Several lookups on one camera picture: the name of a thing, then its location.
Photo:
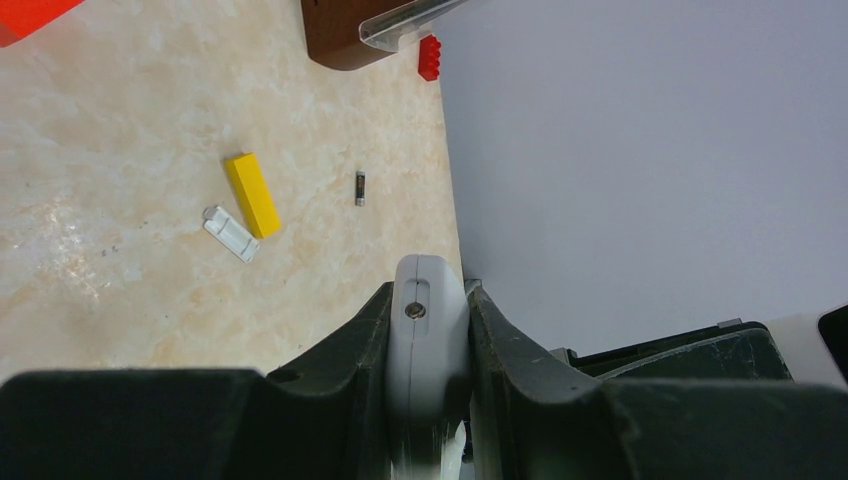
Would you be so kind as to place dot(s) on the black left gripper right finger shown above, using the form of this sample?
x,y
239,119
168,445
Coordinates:
x,y
714,403

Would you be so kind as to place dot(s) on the red toy brick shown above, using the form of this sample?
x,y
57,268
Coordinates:
x,y
429,63

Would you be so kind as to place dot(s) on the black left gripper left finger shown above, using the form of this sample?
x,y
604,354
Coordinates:
x,y
320,416

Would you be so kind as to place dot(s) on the orange toy block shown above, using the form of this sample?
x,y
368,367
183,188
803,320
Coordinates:
x,y
21,18

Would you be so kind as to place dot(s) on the black AAA battery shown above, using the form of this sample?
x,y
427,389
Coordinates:
x,y
360,189

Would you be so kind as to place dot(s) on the white battery cover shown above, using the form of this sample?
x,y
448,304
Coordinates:
x,y
230,233

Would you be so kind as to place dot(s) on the brown wooden metronome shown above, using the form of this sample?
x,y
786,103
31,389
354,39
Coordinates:
x,y
346,35

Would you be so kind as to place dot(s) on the white remote control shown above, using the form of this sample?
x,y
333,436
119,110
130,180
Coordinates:
x,y
428,372

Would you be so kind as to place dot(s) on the yellow toy block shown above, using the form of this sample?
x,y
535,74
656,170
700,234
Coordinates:
x,y
253,195

